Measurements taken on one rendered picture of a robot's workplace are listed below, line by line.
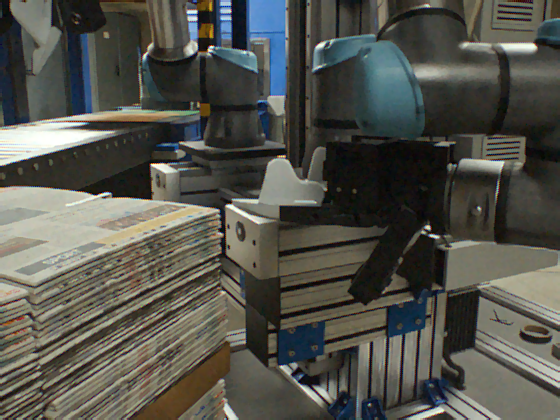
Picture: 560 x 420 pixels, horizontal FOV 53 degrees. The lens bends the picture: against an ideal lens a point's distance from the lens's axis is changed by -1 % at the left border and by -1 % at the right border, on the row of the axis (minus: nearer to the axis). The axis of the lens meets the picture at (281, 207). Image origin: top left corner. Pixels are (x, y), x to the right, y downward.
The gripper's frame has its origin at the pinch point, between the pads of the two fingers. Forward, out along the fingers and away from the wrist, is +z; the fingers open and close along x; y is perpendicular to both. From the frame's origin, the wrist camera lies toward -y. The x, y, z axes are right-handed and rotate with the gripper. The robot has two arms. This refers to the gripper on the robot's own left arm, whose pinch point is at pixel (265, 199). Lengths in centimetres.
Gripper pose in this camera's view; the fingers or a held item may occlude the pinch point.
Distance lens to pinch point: 62.0
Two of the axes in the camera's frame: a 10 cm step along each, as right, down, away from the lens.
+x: -4.7, 2.0, -8.6
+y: 0.0, -9.7, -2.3
